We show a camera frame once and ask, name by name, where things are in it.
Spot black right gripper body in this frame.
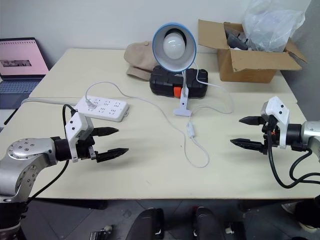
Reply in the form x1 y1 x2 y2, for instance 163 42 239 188
259 115 281 156

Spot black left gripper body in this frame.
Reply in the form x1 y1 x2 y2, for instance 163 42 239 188
76 134 99 162

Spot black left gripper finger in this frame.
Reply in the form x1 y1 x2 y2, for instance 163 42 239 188
91 126 120 138
96 147 130 164

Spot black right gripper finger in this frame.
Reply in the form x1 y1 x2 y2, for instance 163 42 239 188
238 115 265 127
229 137 266 152

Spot white plug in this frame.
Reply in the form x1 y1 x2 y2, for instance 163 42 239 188
85 96 98 111

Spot blue white clip desk lamp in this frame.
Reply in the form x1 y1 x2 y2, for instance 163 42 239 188
152 22 198 118

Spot white power strip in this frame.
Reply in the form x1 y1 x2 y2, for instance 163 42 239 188
74 94 130 123

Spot brown cardboard box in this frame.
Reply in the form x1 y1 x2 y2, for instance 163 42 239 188
197 19 308 83

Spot white shoe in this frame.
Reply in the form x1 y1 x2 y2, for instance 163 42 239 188
280 202 298 215
298 219 320 234

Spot black tool case orange latch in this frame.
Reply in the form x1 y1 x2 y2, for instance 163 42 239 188
149 65 209 98

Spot dark rounded shape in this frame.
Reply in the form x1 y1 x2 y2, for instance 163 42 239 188
128 207 165 240
192 205 222 240

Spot dark trouser leg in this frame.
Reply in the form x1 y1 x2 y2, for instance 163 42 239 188
293 196 320 226

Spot beige cap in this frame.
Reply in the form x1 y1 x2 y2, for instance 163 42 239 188
124 41 158 82

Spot dark items in box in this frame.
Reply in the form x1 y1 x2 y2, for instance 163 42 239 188
223 22 251 51

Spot clear plastic bag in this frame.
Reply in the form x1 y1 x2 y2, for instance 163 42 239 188
240 0 307 54

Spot white round light bulb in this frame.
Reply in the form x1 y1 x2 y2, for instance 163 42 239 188
162 33 187 60

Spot laptop with pink screen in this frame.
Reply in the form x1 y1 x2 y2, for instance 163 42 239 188
0 37 51 110

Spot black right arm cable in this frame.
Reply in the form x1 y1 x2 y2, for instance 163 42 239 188
265 124 320 189

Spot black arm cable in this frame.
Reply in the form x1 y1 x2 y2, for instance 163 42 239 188
26 103 77 201
265 124 320 189

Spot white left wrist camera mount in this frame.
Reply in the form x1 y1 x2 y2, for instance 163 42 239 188
64 112 95 164

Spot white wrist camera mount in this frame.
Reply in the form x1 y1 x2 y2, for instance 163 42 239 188
260 96 291 150
64 112 95 164

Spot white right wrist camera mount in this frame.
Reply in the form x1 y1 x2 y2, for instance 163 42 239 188
260 96 291 150

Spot white lamp power cord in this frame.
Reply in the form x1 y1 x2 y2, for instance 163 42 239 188
84 66 235 169

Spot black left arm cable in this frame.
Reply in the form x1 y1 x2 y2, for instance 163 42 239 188
26 103 77 201

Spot white inline cord switch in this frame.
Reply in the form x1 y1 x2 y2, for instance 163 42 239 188
185 122 197 139

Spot grey power strip cable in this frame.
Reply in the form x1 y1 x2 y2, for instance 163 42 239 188
20 97 79 106

